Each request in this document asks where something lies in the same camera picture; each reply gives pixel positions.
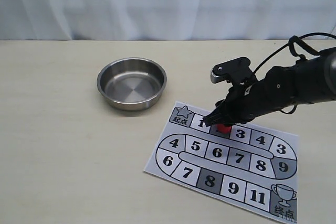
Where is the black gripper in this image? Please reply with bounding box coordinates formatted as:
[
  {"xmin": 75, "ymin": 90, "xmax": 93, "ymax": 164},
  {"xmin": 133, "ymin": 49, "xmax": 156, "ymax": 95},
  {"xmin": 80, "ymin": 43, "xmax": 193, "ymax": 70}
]
[{"xmin": 203, "ymin": 66, "xmax": 296, "ymax": 127}]

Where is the red cylinder game piece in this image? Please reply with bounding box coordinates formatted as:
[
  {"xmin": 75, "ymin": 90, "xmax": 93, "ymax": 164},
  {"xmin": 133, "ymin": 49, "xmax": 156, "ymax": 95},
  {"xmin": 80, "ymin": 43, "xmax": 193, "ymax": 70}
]
[{"xmin": 217, "ymin": 124, "xmax": 232, "ymax": 134}]

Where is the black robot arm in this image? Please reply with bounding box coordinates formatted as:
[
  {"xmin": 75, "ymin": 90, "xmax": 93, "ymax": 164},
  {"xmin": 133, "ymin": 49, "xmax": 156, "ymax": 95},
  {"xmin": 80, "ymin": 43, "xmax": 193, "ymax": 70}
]
[{"xmin": 203, "ymin": 51, "xmax": 335, "ymax": 126}]

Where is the printed paper game board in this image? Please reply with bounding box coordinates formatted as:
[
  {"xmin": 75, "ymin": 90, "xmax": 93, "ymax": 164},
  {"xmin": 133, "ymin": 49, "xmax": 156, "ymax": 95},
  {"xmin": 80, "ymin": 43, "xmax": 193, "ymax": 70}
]
[{"xmin": 144, "ymin": 102, "xmax": 299, "ymax": 223}]

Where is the stainless steel round bowl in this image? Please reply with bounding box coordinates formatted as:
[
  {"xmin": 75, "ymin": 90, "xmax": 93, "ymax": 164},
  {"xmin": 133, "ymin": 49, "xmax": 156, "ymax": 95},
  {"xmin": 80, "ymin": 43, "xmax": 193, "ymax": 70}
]
[{"xmin": 96, "ymin": 57, "xmax": 167, "ymax": 111}]

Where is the white background curtain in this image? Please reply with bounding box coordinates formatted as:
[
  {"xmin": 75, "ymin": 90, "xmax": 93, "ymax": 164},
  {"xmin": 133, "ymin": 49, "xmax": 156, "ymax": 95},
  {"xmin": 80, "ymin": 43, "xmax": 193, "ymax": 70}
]
[{"xmin": 1, "ymin": 0, "xmax": 335, "ymax": 40}]

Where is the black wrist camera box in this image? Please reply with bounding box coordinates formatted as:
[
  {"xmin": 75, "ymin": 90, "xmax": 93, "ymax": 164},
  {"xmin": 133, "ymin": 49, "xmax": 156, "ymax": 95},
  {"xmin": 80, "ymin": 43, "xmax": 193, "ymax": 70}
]
[{"xmin": 210, "ymin": 57, "xmax": 257, "ymax": 87}]

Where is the black cable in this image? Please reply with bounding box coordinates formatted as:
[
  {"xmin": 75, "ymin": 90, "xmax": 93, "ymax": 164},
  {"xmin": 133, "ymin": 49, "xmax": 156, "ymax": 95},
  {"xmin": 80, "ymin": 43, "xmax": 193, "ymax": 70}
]
[{"xmin": 253, "ymin": 33, "xmax": 336, "ymax": 114}]

